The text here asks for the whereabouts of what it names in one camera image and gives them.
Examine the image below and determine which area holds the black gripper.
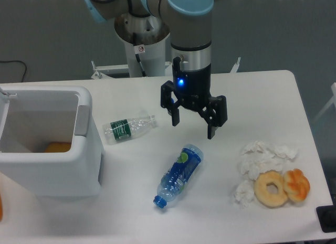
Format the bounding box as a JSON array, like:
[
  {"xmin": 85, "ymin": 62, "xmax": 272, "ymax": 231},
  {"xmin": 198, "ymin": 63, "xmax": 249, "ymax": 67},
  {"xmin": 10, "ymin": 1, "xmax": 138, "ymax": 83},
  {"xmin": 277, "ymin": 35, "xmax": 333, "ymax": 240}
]
[{"xmin": 161, "ymin": 57, "xmax": 227, "ymax": 140}]

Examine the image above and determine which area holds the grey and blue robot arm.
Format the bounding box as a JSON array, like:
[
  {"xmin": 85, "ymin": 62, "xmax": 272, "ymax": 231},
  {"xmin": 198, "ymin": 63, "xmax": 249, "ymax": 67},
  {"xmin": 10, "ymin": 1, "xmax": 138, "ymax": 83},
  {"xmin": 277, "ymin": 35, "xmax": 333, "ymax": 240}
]
[{"xmin": 85, "ymin": 0, "xmax": 227, "ymax": 139}]

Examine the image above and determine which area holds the blue plastic bottle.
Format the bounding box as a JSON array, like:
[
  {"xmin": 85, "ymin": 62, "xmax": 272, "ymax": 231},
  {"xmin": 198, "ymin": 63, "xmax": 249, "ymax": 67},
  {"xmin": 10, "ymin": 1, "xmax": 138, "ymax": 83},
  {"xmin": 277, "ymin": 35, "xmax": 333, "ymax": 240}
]
[{"xmin": 153, "ymin": 144, "xmax": 204, "ymax": 209}]

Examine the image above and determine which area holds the clear bottle green label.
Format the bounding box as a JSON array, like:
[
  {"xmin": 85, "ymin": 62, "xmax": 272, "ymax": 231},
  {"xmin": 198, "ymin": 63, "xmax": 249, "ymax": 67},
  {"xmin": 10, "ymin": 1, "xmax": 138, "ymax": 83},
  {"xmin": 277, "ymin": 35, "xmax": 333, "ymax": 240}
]
[{"xmin": 102, "ymin": 115, "xmax": 158, "ymax": 145}]

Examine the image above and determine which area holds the small crumpled white tissue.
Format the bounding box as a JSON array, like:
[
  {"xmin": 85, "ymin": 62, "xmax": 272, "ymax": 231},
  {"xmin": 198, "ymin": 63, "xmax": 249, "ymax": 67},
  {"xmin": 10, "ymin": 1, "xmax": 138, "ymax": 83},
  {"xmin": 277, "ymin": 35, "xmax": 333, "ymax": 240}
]
[{"xmin": 234, "ymin": 180, "xmax": 255, "ymax": 208}]

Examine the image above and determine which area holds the orange glazed bread bun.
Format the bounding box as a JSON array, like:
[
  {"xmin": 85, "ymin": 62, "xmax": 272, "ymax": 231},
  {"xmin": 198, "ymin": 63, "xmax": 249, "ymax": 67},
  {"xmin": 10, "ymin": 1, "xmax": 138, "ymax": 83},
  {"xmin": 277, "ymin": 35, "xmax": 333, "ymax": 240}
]
[{"xmin": 283, "ymin": 168, "xmax": 310, "ymax": 203}]

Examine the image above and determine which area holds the orange item inside bin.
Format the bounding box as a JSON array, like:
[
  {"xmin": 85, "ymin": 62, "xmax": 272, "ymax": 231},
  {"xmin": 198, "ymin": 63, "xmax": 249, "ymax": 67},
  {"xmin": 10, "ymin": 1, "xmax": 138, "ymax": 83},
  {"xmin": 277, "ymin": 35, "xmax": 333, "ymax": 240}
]
[{"xmin": 44, "ymin": 142, "xmax": 71, "ymax": 153}]

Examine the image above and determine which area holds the white trash bin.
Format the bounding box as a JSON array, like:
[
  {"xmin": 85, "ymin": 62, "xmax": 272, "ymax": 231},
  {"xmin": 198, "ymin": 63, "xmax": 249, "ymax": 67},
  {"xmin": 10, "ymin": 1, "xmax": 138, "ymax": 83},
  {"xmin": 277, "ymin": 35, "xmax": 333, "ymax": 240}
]
[{"xmin": 1, "ymin": 85, "xmax": 104, "ymax": 197}]

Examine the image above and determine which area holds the black device at edge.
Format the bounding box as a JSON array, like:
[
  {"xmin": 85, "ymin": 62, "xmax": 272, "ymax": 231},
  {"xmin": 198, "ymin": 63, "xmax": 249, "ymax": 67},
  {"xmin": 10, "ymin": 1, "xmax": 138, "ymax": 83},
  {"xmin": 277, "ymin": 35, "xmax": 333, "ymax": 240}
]
[{"xmin": 316, "ymin": 205, "xmax": 335, "ymax": 233}]

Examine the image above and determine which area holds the black cable on pedestal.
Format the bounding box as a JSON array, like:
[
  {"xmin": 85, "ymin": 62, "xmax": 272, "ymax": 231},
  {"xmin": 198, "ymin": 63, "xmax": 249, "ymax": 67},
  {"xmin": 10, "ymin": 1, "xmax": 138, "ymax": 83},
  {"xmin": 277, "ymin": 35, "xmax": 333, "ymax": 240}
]
[{"xmin": 132, "ymin": 33, "xmax": 147, "ymax": 78}]

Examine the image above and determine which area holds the plain ring donut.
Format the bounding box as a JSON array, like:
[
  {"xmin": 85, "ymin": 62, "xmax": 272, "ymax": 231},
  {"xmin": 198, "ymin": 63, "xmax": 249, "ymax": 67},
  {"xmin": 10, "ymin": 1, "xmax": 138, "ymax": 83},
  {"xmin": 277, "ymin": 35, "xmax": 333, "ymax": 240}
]
[{"xmin": 254, "ymin": 171, "xmax": 288, "ymax": 208}]

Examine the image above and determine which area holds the white frame at right edge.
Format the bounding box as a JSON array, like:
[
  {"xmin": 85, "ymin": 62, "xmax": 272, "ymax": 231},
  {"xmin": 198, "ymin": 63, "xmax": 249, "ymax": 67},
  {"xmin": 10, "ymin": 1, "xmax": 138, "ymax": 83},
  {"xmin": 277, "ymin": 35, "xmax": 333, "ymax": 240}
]
[{"xmin": 312, "ymin": 82, "xmax": 336, "ymax": 123}]

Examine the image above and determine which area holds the black cable on floor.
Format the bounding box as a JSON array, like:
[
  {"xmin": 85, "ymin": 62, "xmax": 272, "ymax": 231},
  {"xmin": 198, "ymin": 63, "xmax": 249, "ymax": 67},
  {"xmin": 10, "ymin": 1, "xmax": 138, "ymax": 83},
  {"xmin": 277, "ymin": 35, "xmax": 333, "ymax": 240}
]
[{"xmin": 0, "ymin": 60, "xmax": 28, "ymax": 83}]

